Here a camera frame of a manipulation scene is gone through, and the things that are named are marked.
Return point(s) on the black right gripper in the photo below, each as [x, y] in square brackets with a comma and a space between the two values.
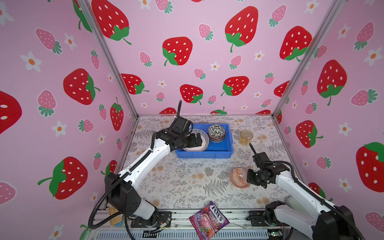
[250, 179]

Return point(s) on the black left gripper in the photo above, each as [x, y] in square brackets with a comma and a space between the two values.
[193, 143]

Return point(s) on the zigzag rim white plate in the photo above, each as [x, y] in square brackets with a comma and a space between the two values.
[205, 142]

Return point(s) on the blue chevron bottom bowl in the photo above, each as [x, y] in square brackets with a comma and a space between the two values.
[238, 177]

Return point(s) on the black leaf pattern red bowl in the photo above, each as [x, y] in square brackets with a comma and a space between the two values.
[216, 131]

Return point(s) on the black leaf pattern pink bowl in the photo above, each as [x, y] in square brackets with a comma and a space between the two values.
[216, 140]

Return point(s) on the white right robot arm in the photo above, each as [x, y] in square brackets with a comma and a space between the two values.
[313, 203]

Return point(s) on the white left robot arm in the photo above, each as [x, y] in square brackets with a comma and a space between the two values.
[121, 188]

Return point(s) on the blue plastic bin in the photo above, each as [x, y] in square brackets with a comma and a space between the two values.
[222, 150]

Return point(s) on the amber glass cup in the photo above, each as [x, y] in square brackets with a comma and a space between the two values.
[246, 137]

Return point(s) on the purple Fox's candy bag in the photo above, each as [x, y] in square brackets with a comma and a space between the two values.
[208, 221]

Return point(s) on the aluminium corner post left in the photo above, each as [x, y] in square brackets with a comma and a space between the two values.
[90, 17]

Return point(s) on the aluminium corner post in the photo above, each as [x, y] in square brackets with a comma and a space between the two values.
[327, 22]
[90, 17]

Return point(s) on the aluminium corner post right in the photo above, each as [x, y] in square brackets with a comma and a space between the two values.
[327, 22]

